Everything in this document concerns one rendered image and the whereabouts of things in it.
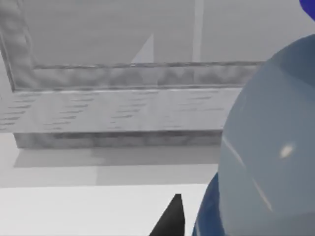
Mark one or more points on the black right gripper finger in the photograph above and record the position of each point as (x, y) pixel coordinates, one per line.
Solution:
(173, 221)

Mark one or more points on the dark blue object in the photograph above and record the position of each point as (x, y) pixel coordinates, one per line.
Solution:
(308, 6)

